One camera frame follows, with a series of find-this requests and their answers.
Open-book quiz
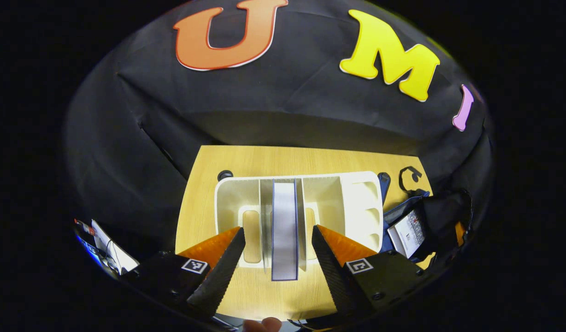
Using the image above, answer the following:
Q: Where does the white plastic bookshelf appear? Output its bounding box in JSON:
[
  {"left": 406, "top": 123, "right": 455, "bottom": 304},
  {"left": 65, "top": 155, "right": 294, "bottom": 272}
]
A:
[{"left": 214, "top": 171, "right": 384, "bottom": 270}]

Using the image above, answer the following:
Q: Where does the red and white panel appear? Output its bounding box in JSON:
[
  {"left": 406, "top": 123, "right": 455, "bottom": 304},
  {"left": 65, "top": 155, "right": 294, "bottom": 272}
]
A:
[{"left": 74, "top": 218, "right": 98, "bottom": 237}]

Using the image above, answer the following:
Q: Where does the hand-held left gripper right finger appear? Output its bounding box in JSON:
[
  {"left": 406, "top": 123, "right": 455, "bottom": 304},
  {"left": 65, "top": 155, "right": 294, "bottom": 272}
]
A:
[{"left": 311, "top": 224, "right": 431, "bottom": 319}]

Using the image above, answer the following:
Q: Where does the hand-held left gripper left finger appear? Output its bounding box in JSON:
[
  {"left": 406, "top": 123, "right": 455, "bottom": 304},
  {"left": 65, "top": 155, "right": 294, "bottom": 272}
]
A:
[{"left": 122, "top": 226, "right": 247, "bottom": 321}]

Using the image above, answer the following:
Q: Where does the black backdrop cloth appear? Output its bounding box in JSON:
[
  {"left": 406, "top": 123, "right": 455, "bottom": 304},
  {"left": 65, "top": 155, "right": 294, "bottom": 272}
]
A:
[{"left": 64, "top": 0, "right": 495, "bottom": 277}]

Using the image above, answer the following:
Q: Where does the blue schoolbag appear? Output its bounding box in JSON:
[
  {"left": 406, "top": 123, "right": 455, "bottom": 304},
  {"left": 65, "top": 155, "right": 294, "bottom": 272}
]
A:
[{"left": 377, "top": 165, "right": 475, "bottom": 273}]

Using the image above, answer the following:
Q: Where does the white book with blue edge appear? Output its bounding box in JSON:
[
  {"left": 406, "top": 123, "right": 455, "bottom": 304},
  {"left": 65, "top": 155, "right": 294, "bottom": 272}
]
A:
[{"left": 270, "top": 179, "right": 299, "bottom": 282}]

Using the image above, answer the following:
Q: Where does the white paper sheet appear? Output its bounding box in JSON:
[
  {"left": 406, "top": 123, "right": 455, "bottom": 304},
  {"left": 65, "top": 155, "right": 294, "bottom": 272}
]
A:
[{"left": 90, "top": 219, "right": 140, "bottom": 275}]

